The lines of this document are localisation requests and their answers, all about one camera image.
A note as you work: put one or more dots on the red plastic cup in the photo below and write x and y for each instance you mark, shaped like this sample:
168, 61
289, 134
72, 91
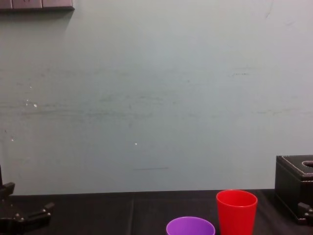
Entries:
236, 218

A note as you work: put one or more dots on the black table cloth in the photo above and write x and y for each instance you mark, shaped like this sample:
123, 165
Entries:
110, 215

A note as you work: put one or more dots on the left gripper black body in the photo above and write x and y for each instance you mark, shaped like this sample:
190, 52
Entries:
9, 226

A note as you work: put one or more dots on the dark wall-mounted frame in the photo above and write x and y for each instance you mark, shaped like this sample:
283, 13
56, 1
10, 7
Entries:
36, 5

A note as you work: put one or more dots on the purple plastic cup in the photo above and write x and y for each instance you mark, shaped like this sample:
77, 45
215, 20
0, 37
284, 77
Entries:
189, 227

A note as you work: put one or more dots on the black stitched tissue box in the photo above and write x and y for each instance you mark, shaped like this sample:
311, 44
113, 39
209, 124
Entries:
288, 181

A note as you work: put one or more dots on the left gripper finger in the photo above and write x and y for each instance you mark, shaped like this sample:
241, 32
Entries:
8, 195
39, 213

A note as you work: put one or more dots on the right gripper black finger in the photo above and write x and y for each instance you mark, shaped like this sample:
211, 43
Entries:
306, 211

